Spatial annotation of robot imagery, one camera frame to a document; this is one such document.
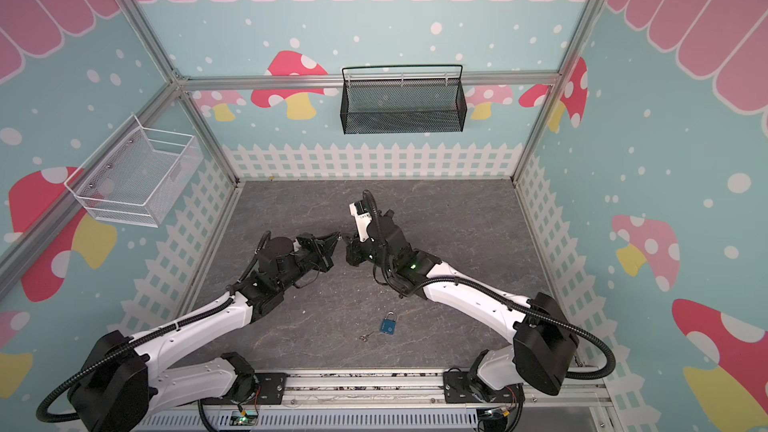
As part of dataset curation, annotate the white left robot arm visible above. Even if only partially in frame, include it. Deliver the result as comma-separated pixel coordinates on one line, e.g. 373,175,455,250
66,232,340,431

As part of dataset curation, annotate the small silver key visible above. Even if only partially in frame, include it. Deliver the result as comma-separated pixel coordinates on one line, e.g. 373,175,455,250
358,331,379,343

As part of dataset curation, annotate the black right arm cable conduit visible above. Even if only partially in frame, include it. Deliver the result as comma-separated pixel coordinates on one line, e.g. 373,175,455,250
361,189,617,381

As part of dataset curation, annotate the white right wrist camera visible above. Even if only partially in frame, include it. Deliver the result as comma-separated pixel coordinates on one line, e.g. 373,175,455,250
349,200,372,242

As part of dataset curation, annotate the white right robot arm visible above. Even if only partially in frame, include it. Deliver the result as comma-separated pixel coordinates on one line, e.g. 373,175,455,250
344,201,579,396

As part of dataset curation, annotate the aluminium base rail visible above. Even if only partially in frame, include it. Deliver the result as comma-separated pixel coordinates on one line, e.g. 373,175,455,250
137,367,613,432

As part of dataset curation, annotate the white wire wall basket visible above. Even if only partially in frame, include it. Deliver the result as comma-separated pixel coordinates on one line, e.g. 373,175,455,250
64,116,204,228

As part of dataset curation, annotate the blue padlock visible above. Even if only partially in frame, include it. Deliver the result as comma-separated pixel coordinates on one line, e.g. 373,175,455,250
380,311,397,335

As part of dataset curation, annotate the black mesh wall basket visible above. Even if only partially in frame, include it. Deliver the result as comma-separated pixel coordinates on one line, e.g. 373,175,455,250
340,64,468,134

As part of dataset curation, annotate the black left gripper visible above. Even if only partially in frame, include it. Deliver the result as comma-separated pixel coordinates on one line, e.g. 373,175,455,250
277,232,342,292

